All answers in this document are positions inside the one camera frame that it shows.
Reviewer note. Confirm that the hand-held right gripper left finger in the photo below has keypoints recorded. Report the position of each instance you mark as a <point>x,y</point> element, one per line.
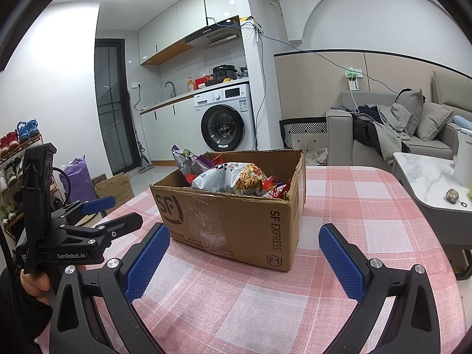
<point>147,261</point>

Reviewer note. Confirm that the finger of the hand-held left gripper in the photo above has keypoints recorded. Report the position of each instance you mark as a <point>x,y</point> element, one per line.
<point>97,204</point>
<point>121,223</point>

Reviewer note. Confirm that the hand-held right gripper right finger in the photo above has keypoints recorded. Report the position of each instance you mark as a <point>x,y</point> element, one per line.
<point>343,261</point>

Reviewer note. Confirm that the brown cardboard box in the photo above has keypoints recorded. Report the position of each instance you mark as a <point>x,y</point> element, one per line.
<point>228,225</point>

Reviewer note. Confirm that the red grey chip bag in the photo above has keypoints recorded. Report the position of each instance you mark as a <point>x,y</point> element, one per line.
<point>274,190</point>

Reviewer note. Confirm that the purple white snack packet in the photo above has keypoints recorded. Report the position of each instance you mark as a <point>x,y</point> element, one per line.
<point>202,163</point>

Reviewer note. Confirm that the silver noodle snack bag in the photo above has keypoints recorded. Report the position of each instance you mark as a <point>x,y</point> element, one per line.
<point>236,179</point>

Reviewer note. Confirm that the person's left forearm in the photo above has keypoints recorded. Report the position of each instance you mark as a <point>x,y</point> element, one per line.
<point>22,320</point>

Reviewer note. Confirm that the person's left hand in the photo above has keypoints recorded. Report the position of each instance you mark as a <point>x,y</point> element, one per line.
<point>35,280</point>

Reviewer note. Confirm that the printed floor cardboard box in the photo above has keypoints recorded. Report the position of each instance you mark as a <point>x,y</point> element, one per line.
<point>114,191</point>

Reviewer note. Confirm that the purple plastic bag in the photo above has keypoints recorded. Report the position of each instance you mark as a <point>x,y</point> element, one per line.
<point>77,180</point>

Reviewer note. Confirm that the wooden shoe rack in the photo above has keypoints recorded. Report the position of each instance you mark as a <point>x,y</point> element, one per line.
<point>11,177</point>

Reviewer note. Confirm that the floor mop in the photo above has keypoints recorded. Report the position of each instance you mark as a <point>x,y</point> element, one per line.
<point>144,162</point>

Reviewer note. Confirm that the pink checked tablecloth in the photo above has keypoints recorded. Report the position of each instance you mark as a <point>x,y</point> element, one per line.
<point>332,199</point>

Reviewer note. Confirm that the white kitchen counter cabinets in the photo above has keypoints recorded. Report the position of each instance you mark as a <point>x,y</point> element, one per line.
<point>166,132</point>

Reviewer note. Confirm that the dark glass balcony door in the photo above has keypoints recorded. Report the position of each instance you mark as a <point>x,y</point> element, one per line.
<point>114,107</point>

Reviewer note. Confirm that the white crumpled plastic bag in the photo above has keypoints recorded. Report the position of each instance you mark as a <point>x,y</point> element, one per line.
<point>317,156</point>

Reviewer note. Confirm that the marble coffee table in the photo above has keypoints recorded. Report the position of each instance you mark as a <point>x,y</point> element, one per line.
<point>424,180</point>

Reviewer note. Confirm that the grey sofa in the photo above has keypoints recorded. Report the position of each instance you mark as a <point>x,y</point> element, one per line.
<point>339,136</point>

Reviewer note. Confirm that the black white patterned basket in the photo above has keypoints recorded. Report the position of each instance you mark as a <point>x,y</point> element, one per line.
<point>304,132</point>

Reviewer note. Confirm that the kitchen faucet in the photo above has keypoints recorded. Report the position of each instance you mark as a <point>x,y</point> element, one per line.
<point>171,88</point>

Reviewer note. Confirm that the pile of clothes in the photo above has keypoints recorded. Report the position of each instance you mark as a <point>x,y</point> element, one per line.
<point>383,129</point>

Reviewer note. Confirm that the white washing machine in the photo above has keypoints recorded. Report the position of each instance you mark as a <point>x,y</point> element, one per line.
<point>225,125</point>

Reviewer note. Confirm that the yellow soap bottle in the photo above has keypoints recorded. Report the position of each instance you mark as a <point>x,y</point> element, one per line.
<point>190,85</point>

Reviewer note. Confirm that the red storage box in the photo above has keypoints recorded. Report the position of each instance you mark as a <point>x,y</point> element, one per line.
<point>203,82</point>

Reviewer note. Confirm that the grey sofa pillow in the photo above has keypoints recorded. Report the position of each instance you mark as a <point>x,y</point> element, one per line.
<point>409,112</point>
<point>435,121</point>

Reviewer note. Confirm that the black pressure cooker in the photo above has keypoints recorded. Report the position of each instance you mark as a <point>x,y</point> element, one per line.
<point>224,73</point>

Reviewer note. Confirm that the white power strip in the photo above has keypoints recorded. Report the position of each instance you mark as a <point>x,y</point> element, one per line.
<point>354,79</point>

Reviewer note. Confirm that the light blue bolster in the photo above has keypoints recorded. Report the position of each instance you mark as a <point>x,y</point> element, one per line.
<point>462,121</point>

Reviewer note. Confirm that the steel range hood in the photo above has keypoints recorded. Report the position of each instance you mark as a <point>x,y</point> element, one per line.
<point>214,37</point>

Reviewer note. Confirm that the white wall cabinets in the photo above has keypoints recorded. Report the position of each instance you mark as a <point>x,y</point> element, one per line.
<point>177,22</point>

